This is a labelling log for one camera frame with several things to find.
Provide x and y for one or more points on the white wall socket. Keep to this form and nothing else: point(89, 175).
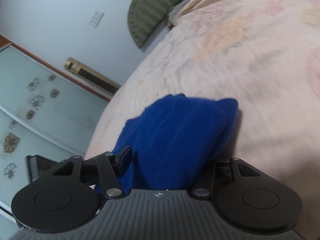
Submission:
point(96, 18)

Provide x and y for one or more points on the frosted floral wardrobe door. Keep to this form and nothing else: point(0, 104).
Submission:
point(42, 113)

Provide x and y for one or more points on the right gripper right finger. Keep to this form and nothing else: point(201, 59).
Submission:
point(212, 178)

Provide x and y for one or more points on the blue beaded sweater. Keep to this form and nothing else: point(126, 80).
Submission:
point(173, 138)

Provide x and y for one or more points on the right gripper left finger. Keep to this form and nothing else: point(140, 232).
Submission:
point(105, 169)

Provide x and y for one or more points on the gold tower air conditioner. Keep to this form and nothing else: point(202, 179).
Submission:
point(91, 76)

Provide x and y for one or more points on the olive green padded headboard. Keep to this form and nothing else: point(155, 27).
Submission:
point(145, 15)

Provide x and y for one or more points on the pink floral bed sheet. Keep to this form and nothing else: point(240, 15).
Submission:
point(263, 53)

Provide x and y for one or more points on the brown patterned pillow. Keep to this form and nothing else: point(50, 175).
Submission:
point(173, 14)

